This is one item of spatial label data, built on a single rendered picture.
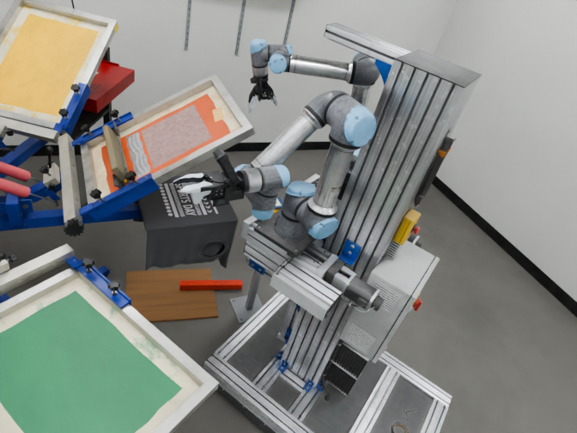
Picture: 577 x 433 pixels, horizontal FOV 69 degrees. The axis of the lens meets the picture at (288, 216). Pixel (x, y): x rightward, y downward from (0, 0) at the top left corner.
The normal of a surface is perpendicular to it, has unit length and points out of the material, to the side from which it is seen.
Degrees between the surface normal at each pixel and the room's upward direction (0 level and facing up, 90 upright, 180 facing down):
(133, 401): 0
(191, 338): 0
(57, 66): 32
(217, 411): 0
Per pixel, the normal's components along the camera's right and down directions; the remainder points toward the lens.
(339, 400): 0.22, -0.77
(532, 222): -0.89, 0.09
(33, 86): 0.14, -0.34
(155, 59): 0.40, 0.63
